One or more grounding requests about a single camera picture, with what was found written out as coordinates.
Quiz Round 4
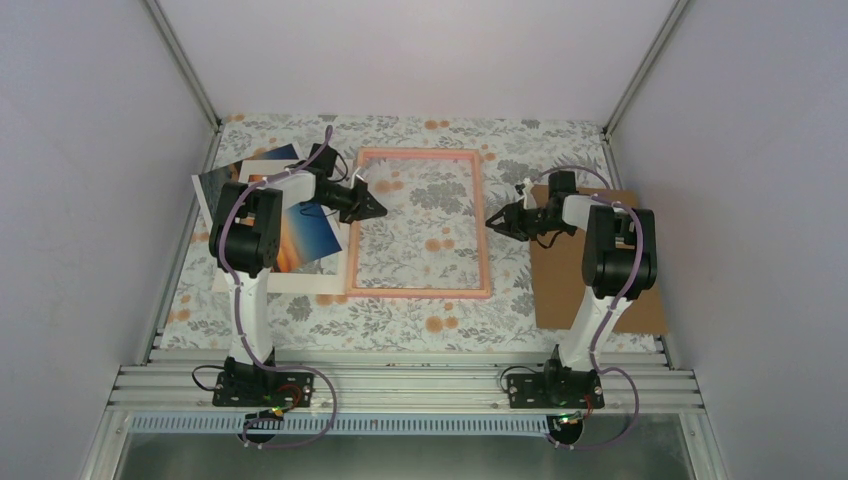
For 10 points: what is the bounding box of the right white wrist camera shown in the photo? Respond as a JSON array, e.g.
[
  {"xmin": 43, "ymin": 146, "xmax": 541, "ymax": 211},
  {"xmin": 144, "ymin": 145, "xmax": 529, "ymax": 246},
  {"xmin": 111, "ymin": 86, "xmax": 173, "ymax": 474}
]
[{"xmin": 515, "ymin": 177, "xmax": 537, "ymax": 209}]

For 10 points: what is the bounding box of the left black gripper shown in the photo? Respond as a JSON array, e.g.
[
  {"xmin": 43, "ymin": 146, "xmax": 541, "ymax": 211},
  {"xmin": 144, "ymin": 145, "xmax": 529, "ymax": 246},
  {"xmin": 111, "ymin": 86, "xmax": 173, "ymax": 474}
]
[{"xmin": 314, "ymin": 180, "xmax": 387, "ymax": 224}]

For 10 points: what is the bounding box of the brown cardboard backing board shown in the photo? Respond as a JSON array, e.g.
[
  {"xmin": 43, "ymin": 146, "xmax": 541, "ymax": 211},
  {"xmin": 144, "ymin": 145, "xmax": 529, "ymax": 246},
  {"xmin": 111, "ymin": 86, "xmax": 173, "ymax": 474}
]
[{"xmin": 524, "ymin": 184, "xmax": 669, "ymax": 337}]

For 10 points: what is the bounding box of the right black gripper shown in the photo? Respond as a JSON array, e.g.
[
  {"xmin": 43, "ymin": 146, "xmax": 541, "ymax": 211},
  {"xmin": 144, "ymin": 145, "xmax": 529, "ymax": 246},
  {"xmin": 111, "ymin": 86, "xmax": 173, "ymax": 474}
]
[{"xmin": 486, "ymin": 202, "xmax": 575, "ymax": 242}]

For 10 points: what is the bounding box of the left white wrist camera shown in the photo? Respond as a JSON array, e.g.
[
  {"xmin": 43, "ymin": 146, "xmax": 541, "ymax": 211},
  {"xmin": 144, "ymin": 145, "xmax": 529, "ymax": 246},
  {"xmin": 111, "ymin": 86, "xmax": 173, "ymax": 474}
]
[{"xmin": 350, "ymin": 167, "xmax": 366, "ymax": 187}]

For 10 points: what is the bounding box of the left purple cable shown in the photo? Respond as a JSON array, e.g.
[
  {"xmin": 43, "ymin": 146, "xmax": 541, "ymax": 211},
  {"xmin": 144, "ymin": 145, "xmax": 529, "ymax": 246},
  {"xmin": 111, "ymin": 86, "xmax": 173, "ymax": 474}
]
[{"xmin": 215, "ymin": 124, "xmax": 339, "ymax": 452}]

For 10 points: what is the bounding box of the blue landscape photo print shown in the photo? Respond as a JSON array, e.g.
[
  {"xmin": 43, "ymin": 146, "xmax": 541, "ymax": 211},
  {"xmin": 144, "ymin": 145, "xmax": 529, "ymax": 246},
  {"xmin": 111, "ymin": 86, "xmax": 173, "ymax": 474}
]
[{"xmin": 192, "ymin": 144, "xmax": 306, "ymax": 233}]

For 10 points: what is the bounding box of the aluminium rail base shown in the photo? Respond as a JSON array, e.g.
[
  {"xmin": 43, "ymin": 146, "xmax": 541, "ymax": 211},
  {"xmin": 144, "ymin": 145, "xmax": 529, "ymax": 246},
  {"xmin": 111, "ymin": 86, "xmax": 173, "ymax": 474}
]
[{"xmin": 82, "ymin": 348, "xmax": 726, "ymax": 479}]

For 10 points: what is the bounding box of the floral patterned table mat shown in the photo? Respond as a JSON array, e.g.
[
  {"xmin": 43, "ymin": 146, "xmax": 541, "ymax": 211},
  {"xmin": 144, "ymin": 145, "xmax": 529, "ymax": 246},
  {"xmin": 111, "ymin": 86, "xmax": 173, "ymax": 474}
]
[{"xmin": 160, "ymin": 114, "xmax": 609, "ymax": 352}]

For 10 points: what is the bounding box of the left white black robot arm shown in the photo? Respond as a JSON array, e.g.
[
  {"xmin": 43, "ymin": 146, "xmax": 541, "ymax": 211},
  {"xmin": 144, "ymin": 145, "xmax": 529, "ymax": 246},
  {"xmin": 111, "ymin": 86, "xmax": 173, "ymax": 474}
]
[{"xmin": 209, "ymin": 143, "xmax": 388, "ymax": 405}]

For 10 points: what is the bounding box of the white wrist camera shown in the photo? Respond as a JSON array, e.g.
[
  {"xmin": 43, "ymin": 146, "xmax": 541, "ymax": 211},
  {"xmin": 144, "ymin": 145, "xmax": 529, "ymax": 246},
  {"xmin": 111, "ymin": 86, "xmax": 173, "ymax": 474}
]
[
  {"xmin": 515, "ymin": 177, "xmax": 537, "ymax": 209},
  {"xmin": 350, "ymin": 167, "xmax": 366, "ymax": 187}
]

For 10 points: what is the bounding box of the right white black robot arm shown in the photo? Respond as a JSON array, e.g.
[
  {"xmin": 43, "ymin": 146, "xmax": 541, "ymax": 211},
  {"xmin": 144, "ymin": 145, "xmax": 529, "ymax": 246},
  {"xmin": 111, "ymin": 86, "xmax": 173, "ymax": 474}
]
[{"xmin": 485, "ymin": 167, "xmax": 659, "ymax": 407}]

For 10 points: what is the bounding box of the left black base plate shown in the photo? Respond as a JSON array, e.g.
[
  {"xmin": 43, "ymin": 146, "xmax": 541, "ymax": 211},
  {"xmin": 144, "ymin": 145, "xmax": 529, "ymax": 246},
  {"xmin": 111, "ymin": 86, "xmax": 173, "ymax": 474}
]
[{"xmin": 212, "ymin": 372, "xmax": 315, "ymax": 410}]

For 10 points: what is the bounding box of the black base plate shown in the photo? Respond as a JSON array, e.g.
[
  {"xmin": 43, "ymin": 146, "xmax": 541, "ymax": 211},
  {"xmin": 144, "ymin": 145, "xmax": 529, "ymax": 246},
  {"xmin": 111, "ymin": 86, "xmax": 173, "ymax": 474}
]
[
  {"xmin": 506, "ymin": 372, "xmax": 606, "ymax": 409},
  {"xmin": 212, "ymin": 372, "xmax": 315, "ymax": 410}
]

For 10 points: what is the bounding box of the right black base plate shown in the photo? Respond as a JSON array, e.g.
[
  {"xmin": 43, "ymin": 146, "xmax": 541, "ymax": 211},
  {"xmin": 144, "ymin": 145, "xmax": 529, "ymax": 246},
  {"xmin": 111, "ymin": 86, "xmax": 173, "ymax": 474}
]
[{"xmin": 506, "ymin": 372, "xmax": 606, "ymax": 409}]

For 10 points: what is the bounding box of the sunset photo print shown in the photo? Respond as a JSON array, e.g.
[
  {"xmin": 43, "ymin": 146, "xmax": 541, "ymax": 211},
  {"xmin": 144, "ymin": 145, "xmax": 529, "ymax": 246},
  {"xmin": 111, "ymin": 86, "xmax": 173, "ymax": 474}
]
[{"xmin": 265, "ymin": 172, "xmax": 343, "ymax": 273}]

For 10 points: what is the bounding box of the pink wooden picture frame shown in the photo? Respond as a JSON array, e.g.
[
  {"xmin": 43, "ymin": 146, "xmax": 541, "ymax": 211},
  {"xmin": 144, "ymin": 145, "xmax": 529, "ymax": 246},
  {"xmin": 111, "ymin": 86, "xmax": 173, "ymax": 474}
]
[{"xmin": 346, "ymin": 147, "xmax": 492, "ymax": 299}]

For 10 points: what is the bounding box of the white photo mat board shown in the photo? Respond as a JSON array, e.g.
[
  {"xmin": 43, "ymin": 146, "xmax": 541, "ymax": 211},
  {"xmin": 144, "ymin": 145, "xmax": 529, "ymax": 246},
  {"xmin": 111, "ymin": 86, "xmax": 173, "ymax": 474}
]
[{"xmin": 239, "ymin": 159, "xmax": 350, "ymax": 295}]

